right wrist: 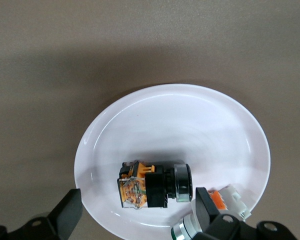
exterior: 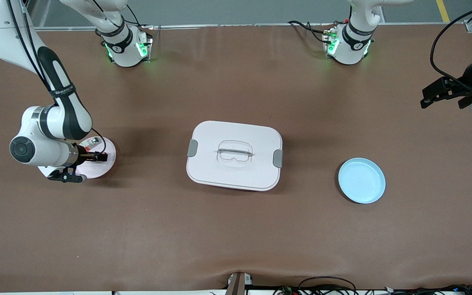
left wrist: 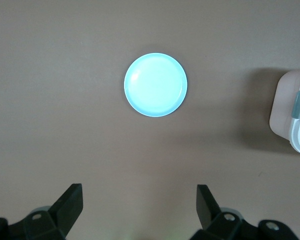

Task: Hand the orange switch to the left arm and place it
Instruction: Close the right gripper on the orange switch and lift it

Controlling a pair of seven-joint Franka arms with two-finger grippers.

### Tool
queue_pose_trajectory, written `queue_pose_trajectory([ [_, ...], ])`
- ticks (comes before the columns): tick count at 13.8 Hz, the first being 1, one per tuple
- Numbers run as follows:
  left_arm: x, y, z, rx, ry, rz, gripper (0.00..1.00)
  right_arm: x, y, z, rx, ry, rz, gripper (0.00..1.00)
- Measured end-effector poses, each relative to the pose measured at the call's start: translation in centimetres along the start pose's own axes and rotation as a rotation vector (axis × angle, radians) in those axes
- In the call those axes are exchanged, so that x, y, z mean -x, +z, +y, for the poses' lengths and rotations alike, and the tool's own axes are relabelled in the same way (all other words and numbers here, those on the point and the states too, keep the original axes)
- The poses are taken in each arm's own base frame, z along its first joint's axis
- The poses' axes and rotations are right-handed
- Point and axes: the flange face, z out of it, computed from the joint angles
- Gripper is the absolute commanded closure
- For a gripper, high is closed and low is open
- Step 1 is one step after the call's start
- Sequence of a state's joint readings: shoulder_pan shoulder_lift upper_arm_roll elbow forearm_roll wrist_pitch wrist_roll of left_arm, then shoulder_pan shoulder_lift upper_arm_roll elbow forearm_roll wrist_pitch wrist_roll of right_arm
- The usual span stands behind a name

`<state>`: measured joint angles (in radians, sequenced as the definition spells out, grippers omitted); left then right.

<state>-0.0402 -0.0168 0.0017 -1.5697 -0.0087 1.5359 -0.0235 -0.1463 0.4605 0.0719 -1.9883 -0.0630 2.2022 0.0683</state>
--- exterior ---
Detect black looped cable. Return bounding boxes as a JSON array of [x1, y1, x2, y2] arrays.
[[297, 276, 358, 295]]

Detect white lidded box grey latches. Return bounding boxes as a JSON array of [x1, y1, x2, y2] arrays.
[[186, 120, 284, 192]]

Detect brown post with bracket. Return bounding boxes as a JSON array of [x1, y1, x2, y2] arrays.
[[226, 272, 254, 295]]

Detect black base cable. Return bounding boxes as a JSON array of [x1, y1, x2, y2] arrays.
[[111, 4, 143, 27], [288, 20, 335, 44]]

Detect aluminium table edge rail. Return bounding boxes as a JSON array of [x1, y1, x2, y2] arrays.
[[35, 23, 472, 32]]

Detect light blue round plate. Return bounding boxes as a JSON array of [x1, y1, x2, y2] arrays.
[[338, 158, 386, 204]]

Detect black cable tangle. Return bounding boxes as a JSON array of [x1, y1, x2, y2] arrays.
[[273, 283, 472, 295]]

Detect pink round plate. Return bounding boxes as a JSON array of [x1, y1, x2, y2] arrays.
[[71, 136, 117, 179]]

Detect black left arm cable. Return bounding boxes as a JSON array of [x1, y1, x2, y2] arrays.
[[430, 2, 472, 89]]

